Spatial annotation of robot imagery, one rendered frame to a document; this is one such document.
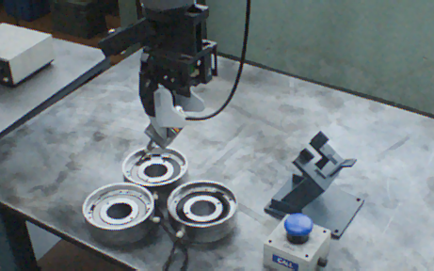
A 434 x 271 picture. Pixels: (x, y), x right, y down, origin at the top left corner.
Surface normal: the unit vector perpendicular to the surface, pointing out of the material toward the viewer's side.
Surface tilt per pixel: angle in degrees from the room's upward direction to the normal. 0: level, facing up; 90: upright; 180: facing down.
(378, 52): 90
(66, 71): 0
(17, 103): 0
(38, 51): 90
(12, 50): 0
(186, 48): 90
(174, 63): 90
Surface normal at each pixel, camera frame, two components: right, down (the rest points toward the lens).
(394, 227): 0.01, -0.81
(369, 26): -0.50, 0.50
